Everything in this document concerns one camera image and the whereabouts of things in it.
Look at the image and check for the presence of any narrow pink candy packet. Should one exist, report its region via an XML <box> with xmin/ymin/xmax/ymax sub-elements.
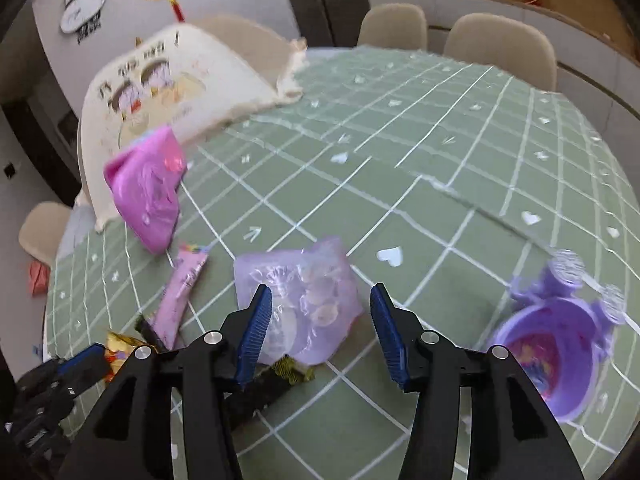
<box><xmin>149</xmin><ymin>244</ymin><xmax>210</xmax><ymax>352</ymax></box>

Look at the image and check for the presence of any panda wall clock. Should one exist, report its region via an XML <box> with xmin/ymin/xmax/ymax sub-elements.
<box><xmin>59</xmin><ymin>0</ymin><xmax>108</xmax><ymax>43</ymax></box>

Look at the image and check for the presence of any white sideboard cabinet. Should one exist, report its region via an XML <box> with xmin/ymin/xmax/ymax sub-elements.
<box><xmin>369</xmin><ymin>0</ymin><xmax>640</xmax><ymax>123</ymax></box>

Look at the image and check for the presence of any purple toy bucket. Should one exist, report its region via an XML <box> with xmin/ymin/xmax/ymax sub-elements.
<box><xmin>487</xmin><ymin>250</ymin><xmax>627</xmax><ymax>423</ymax></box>

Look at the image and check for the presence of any black gold snack wrapper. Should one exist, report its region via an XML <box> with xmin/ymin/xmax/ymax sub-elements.
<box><xmin>225</xmin><ymin>355</ymin><xmax>317</xmax><ymax>432</ymax></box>

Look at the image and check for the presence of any translucent purple plastic bag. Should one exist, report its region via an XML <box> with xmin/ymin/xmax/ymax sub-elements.
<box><xmin>233</xmin><ymin>237</ymin><xmax>363</xmax><ymax>367</ymax></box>

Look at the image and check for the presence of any red pink bag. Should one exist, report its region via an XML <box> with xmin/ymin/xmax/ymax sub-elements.
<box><xmin>27</xmin><ymin>260</ymin><xmax>52</xmax><ymax>298</ymax></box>

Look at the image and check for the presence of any white cartoon tote bag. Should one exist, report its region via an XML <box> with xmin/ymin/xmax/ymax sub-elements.
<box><xmin>79</xmin><ymin>24</ymin><xmax>308</xmax><ymax>233</ymax></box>

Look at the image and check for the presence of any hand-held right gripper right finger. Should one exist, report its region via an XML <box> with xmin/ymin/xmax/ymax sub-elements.
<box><xmin>369</xmin><ymin>283</ymin><xmax>586</xmax><ymax>480</ymax></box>

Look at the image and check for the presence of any yellow red snack wrapper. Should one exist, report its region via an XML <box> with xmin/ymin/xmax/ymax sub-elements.
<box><xmin>104</xmin><ymin>330</ymin><xmax>147</xmax><ymax>377</ymax></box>

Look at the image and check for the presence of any pink plastic package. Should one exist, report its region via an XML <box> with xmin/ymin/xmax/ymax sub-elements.
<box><xmin>104</xmin><ymin>127</ymin><xmax>188</xmax><ymax>255</ymax></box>

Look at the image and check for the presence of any beige chair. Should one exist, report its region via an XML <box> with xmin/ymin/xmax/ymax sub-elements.
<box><xmin>192</xmin><ymin>14</ymin><xmax>297</xmax><ymax>86</ymax></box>
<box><xmin>357</xmin><ymin>4</ymin><xmax>429</xmax><ymax>52</ymax></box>
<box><xmin>19</xmin><ymin>202</ymin><xmax>74</xmax><ymax>267</ymax></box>
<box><xmin>442</xmin><ymin>12</ymin><xmax>558</xmax><ymax>92</ymax></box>

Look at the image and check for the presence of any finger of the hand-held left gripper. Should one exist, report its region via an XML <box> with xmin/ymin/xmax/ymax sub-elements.
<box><xmin>54</xmin><ymin>342</ymin><xmax>112</xmax><ymax>388</ymax></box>

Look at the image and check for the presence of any dark door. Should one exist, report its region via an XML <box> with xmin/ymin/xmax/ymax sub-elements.
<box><xmin>277</xmin><ymin>0</ymin><xmax>372</xmax><ymax>50</ymax></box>

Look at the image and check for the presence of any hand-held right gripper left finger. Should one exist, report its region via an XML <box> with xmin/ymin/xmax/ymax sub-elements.
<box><xmin>57</xmin><ymin>284</ymin><xmax>273</xmax><ymax>480</ymax></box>

